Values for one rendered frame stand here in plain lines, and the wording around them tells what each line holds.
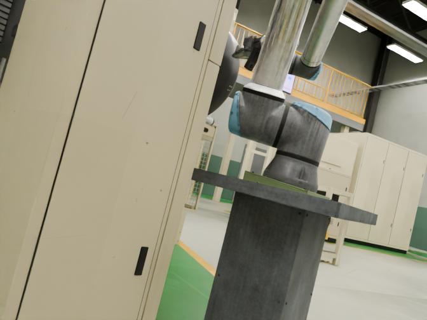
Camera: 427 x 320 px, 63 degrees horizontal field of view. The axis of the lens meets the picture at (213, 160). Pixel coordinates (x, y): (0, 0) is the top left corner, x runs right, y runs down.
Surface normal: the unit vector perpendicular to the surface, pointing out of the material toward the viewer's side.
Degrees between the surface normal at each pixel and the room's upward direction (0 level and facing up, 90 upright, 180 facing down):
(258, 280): 90
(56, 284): 90
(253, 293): 90
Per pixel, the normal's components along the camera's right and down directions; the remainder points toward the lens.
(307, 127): -0.14, -0.07
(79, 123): 0.69, 0.14
